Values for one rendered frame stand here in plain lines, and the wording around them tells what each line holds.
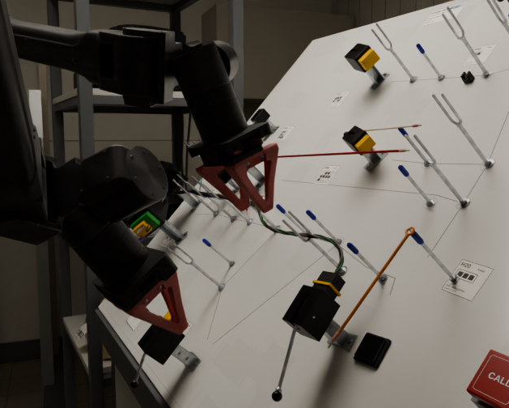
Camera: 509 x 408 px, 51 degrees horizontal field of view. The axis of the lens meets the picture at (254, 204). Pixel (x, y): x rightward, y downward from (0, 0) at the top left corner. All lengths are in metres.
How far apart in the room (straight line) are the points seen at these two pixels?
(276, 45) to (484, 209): 2.65
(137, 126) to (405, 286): 2.78
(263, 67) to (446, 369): 2.76
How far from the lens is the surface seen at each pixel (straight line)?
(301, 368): 0.80
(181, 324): 0.63
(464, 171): 0.85
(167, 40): 0.64
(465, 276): 0.72
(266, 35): 3.31
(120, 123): 3.38
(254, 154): 0.61
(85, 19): 1.55
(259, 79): 3.26
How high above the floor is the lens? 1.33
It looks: 7 degrees down
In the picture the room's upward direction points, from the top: straight up
